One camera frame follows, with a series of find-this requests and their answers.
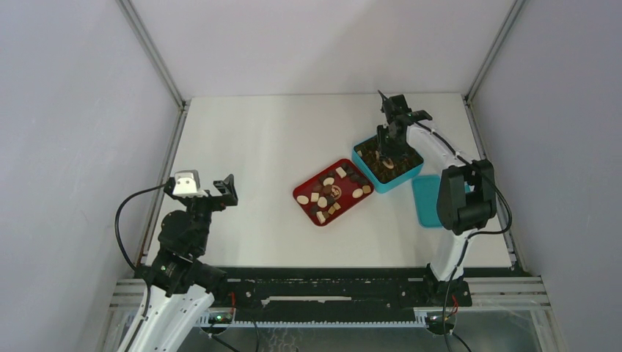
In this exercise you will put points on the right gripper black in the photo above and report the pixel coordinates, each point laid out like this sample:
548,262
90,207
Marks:
385,150

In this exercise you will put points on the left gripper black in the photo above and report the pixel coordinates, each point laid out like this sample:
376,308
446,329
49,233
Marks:
229,194

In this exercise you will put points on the wooden tongs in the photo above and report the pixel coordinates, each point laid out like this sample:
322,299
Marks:
388,163

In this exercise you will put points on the teal chocolate box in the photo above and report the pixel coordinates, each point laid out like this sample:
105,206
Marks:
385,174

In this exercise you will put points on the red chocolate tray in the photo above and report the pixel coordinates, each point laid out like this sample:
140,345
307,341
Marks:
332,192

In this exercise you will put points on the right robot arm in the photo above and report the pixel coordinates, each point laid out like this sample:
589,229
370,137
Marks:
467,196

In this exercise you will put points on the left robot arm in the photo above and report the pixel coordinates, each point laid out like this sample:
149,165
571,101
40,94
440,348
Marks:
179,287

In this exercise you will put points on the teal box lid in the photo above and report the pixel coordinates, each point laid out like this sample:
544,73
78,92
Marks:
426,191

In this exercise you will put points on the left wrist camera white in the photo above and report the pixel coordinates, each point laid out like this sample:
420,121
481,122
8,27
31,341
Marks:
187,184

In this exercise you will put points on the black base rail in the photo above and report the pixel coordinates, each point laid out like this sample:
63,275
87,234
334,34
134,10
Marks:
336,295

